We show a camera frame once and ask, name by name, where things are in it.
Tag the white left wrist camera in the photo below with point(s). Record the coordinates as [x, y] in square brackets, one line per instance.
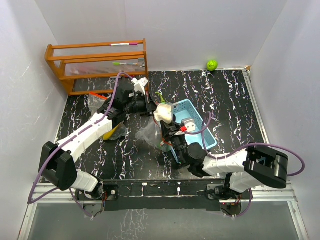
[140, 85]

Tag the green white marker pen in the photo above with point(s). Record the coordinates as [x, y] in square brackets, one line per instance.
[125, 64]

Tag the green chili pepper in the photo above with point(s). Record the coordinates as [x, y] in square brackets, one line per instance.
[161, 99]

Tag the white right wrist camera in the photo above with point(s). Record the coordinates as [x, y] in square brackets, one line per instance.
[188, 125]

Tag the white garlic bulb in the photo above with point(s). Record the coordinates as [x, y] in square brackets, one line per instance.
[164, 112]

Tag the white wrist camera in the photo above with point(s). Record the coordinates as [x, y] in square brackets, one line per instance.
[140, 85]
[188, 125]

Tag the light green round fruit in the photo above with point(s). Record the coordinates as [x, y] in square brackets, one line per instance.
[212, 65]

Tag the light blue plastic basket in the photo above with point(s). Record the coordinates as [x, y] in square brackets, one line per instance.
[182, 112]

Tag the yellow banana bunch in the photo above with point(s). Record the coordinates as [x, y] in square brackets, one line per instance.
[111, 135]

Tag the small grey clip box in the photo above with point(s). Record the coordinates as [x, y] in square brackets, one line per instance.
[141, 62]

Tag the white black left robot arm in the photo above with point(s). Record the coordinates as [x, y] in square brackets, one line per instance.
[58, 160]

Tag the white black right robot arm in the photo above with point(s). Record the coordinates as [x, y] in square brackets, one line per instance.
[250, 167]

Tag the pink white marker pen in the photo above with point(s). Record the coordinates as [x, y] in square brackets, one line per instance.
[124, 44]

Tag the orange wooden shelf rack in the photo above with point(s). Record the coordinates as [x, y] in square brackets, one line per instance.
[85, 61]

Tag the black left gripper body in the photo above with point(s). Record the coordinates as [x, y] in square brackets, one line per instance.
[136, 105]

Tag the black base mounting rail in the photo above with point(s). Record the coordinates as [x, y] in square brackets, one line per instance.
[173, 194]

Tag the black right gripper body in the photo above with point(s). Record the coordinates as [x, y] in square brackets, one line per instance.
[177, 145]

